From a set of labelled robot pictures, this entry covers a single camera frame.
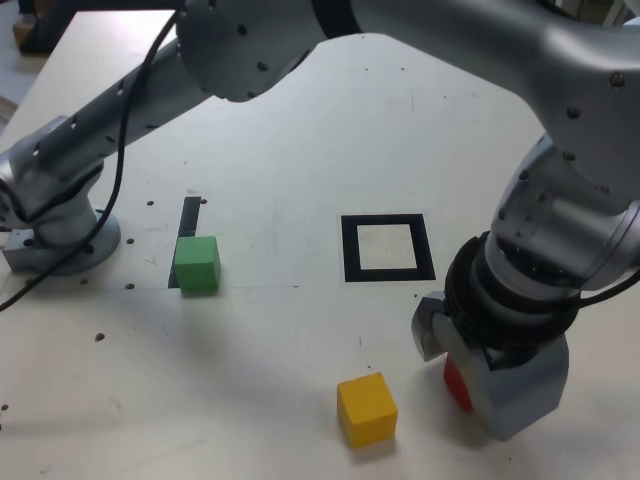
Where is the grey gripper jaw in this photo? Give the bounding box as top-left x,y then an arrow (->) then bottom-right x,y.
410,291 -> 450,363
433,311 -> 570,442

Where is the red cube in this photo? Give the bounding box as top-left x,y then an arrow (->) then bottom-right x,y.
443,355 -> 475,414

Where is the yellow cube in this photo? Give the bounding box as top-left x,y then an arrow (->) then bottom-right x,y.
336,371 -> 400,450

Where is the green cube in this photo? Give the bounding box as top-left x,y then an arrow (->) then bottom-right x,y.
173,235 -> 222,292

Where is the black tape square outline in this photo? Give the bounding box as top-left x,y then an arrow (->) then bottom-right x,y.
340,213 -> 437,284

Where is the black tape strip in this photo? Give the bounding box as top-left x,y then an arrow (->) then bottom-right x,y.
168,196 -> 202,290

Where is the white metal rack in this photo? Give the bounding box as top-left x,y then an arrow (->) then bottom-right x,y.
597,0 -> 640,29

